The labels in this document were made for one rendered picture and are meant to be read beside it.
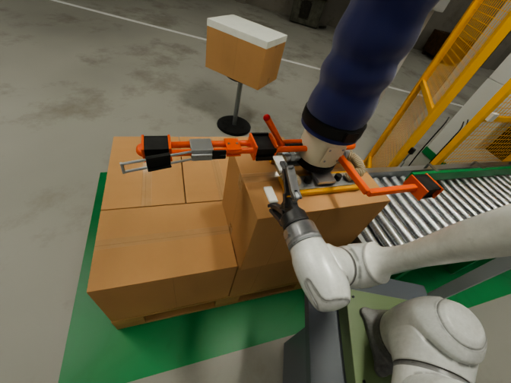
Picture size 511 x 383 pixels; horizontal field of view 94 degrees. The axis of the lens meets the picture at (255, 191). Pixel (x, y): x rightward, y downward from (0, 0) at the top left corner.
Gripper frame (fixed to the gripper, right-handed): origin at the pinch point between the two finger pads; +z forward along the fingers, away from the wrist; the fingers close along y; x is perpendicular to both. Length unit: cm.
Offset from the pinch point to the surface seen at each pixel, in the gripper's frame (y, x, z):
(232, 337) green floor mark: 107, -6, -22
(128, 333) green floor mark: 107, -60, -7
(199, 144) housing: -2.2, -21.4, 14.1
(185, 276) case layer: 54, -29, -5
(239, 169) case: 12.7, -5.1, 16.8
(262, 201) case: 12.8, -0.9, -0.3
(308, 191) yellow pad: 10.7, 17.4, 0.4
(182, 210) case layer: 52, -27, 30
